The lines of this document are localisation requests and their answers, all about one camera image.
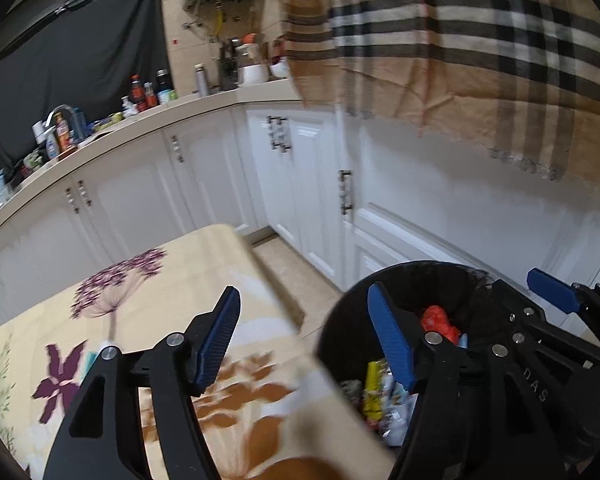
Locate steel thermos bottle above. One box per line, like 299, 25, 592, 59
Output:
195, 63, 210, 98

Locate dark sauce bottle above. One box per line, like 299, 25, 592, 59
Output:
130, 74, 147, 113

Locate white lower cabinets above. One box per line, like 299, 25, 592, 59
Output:
0, 102, 600, 325

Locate white blender jug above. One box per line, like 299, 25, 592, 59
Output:
236, 34, 270, 87

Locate chrome sink faucet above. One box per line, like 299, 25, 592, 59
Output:
43, 104, 87, 144

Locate plaid beige scarf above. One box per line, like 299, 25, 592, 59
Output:
285, 0, 600, 190

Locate orange dish soap bottle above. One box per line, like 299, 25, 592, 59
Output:
55, 112, 73, 153

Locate red white rice cooker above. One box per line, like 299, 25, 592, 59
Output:
270, 37, 290, 79

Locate yellow wrapper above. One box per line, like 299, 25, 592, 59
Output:
362, 359, 387, 426

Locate black trash bin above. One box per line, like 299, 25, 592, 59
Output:
317, 261, 496, 382

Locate red plastic bag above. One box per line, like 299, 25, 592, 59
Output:
420, 306, 462, 346

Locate floral beige tablecloth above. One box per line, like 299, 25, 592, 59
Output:
0, 224, 393, 479

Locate black window curtain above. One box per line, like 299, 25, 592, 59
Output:
0, 0, 170, 172

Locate black knife block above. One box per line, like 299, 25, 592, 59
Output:
218, 40, 238, 91

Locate green label bottle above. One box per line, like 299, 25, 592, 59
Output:
339, 379, 363, 405

